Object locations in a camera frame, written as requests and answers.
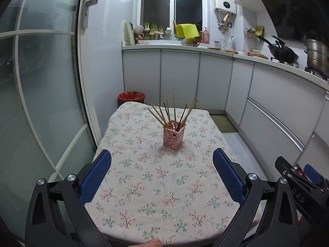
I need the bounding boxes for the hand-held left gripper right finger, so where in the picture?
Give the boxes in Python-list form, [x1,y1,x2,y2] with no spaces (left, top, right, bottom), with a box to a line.
[213,148,300,247]

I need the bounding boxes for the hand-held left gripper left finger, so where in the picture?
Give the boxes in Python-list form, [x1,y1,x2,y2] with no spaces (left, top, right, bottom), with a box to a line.
[25,149,112,247]

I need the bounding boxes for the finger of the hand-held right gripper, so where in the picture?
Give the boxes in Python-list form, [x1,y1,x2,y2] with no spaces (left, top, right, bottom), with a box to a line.
[303,164,323,186]
[275,156,297,179]

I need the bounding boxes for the pink perforated utensil holder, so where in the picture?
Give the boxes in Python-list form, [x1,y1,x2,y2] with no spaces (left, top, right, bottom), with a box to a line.
[163,120,186,151]

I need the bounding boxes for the thin black chopstick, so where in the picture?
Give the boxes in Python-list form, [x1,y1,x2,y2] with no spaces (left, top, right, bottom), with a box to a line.
[179,105,188,127]
[163,101,170,128]

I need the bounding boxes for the bunch of wooden chopsticks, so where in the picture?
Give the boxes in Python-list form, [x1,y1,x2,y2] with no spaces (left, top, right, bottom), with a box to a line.
[147,94,199,129]

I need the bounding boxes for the person's left hand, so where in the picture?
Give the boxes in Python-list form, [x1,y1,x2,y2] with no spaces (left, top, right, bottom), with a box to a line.
[139,238,163,247]

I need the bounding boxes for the brown floor mat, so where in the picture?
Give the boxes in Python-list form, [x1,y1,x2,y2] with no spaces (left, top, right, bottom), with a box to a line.
[213,114,237,133]

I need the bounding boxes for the floral tablecloth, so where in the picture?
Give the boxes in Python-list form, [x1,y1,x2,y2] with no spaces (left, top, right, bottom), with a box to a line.
[83,101,263,245]

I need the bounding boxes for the red lined trash bin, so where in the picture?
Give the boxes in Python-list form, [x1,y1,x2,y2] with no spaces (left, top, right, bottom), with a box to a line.
[118,92,146,108]

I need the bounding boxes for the grey kitchen cabinets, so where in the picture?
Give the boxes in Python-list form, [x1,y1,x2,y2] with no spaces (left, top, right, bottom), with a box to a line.
[121,44,329,186]

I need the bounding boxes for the frosted glass door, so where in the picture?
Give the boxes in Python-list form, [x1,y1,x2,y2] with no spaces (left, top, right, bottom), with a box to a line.
[0,0,103,237]

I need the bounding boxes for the black wok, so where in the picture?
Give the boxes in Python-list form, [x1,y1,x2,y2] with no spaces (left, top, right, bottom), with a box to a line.
[257,35,300,63]

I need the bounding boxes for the steel stock pot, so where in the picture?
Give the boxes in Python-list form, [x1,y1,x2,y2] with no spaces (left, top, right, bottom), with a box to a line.
[305,39,329,74]

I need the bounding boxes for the glass jars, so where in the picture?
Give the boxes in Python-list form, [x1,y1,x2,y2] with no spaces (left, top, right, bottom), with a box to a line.
[218,36,235,51]

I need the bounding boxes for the green yellow food packets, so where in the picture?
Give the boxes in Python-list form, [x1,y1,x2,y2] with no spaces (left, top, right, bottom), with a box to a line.
[245,26,265,42]

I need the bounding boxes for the white cutting board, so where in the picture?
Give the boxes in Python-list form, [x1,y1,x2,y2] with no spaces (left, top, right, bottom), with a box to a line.
[124,21,135,45]

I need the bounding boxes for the yellow cloth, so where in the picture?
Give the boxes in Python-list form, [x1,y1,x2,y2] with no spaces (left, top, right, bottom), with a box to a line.
[176,24,200,40]

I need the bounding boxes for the sprouting garlic bulbs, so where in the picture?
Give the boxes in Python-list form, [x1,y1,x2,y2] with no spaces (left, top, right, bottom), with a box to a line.
[142,22,165,40]

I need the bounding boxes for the black range hood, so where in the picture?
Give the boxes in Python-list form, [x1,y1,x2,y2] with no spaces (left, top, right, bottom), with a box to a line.
[253,0,329,43]

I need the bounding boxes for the kitchen window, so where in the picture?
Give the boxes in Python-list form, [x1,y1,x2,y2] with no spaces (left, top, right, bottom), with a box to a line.
[140,0,206,35]

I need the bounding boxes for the metal door handle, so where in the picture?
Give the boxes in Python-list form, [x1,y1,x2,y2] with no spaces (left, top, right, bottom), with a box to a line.
[81,0,98,29]

